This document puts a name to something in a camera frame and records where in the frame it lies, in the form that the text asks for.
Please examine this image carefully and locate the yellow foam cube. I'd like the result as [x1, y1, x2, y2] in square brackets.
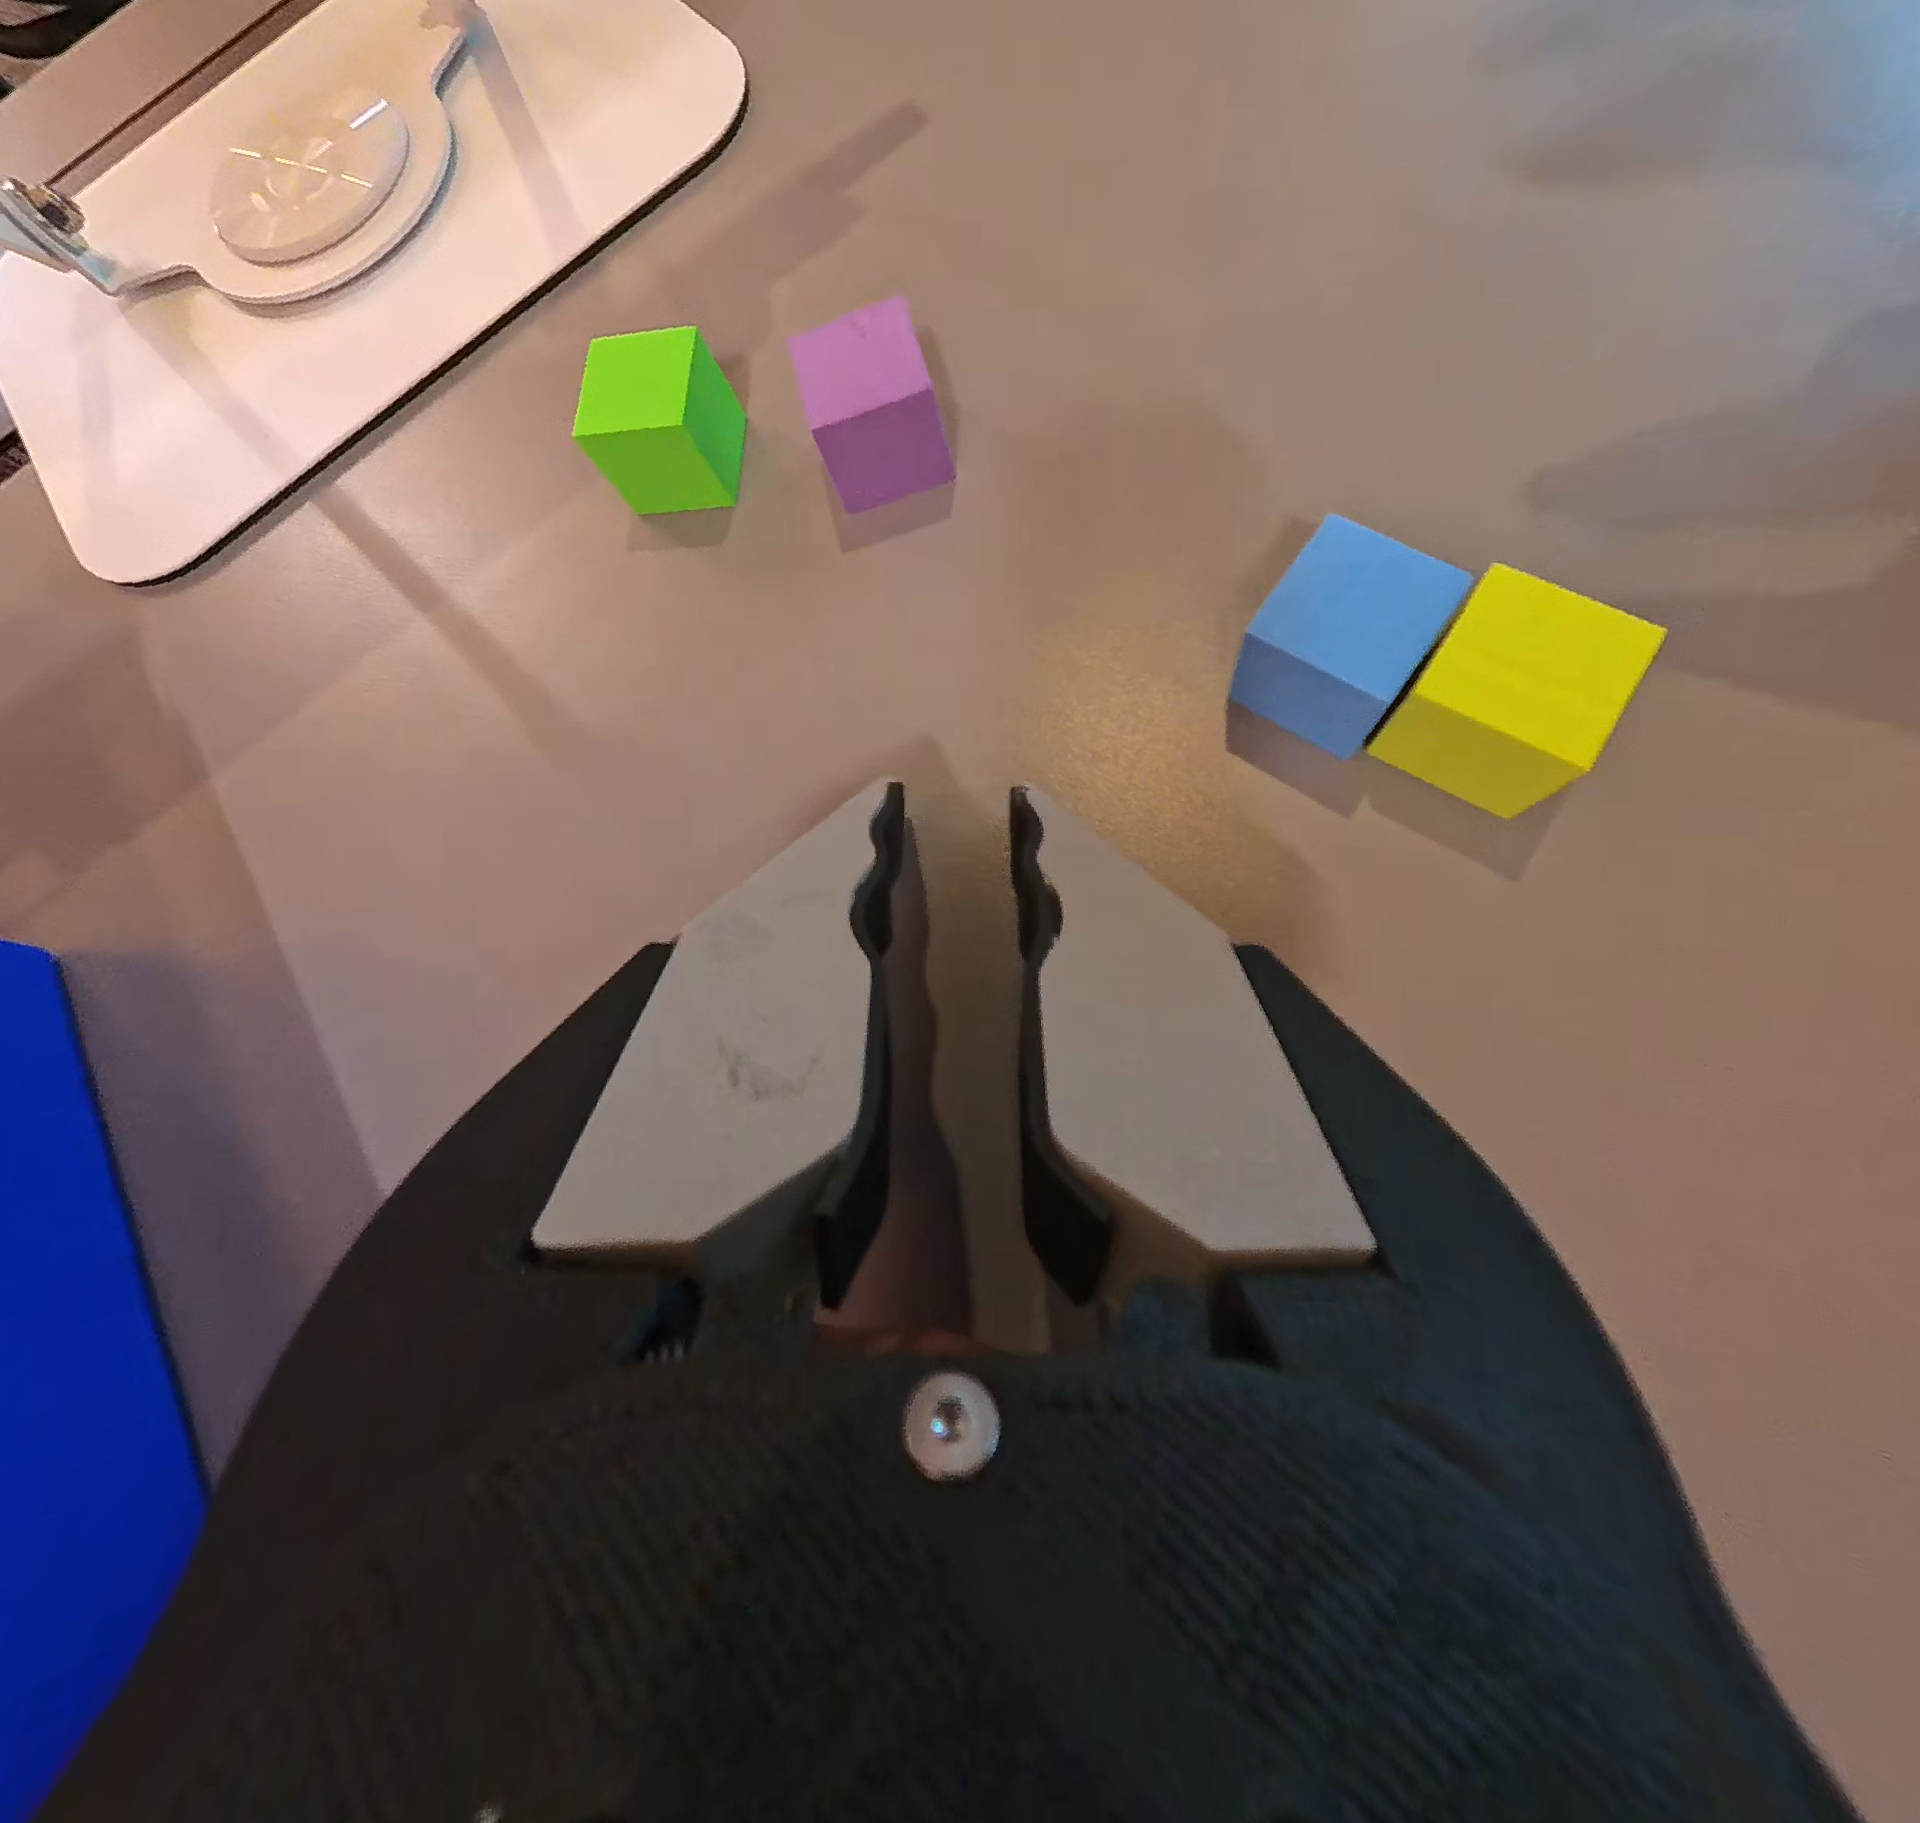
[1366, 563, 1669, 820]

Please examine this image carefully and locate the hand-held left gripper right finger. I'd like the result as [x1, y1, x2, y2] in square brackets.
[1008, 785, 1380, 1312]

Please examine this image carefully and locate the light blue foam cube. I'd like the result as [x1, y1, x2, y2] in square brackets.
[1226, 513, 1476, 764]

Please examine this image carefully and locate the purple foam cube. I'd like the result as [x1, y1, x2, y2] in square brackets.
[785, 296, 956, 516]

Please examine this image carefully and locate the blue plastic bin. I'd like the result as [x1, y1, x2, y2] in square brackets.
[0, 943, 209, 1823]

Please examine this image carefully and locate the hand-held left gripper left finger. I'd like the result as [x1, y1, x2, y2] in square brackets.
[529, 779, 934, 1317]

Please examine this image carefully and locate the white document stand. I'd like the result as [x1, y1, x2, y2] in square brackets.
[0, 0, 750, 589]

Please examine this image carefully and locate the green foam cube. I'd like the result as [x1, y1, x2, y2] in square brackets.
[571, 326, 750, 519]

